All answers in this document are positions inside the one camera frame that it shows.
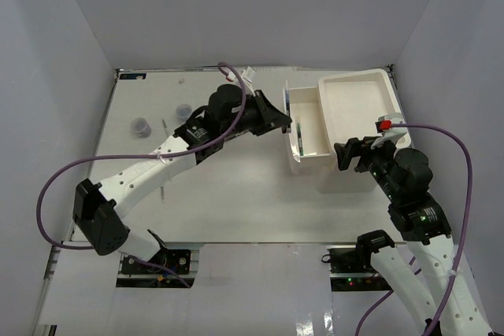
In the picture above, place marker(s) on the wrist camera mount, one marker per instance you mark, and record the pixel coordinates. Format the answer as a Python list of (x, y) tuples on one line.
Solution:
[(390, 128), (246, 76)]

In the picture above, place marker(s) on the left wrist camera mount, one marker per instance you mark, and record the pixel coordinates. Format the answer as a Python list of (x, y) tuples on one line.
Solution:
[(246, 76)]

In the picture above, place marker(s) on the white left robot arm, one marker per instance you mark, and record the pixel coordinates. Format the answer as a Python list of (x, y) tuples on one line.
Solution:
[(100, 208)]

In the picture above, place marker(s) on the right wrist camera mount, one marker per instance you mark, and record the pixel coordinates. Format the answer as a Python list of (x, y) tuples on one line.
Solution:
[(390, 128)]

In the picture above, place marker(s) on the white drawer cabinet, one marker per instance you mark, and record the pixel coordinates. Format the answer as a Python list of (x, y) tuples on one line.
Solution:
[(351, 103)]

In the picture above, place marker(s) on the white top drawer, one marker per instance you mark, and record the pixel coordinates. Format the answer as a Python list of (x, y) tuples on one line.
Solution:
[(305, 103)]

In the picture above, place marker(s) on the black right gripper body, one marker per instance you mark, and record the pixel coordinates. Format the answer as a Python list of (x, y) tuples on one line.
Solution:
[(376, 161)]

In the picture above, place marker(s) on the green highlighter pen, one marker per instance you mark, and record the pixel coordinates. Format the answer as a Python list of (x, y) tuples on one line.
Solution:
[(165, 126)]

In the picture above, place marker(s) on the paperclip jar middle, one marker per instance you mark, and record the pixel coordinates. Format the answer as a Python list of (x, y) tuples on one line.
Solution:
[(183, 112)]

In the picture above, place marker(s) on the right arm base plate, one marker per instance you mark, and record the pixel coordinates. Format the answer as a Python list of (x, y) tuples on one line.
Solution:
[(346, 260)]

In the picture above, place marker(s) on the paperclip jar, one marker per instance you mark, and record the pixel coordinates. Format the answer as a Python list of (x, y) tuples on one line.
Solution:
[(140, 128), (183, 112)]

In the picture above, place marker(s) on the dark label sticker left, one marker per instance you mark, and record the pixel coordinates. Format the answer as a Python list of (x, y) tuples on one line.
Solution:
[(132, 76)]

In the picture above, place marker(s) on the paperclip jar left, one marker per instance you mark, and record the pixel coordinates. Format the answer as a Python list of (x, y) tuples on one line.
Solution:
[(140, 128)]

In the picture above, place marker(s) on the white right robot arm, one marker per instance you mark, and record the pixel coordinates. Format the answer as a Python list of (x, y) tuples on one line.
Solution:
[(440, 303)]

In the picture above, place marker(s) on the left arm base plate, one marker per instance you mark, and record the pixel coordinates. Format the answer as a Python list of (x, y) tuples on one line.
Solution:
[(178, 260)]

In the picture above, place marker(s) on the green gel pen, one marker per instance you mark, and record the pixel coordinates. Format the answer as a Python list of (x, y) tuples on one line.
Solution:
[(299, 136)]

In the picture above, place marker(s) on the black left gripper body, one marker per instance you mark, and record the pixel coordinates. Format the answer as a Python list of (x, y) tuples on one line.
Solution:
[(247, 116)]

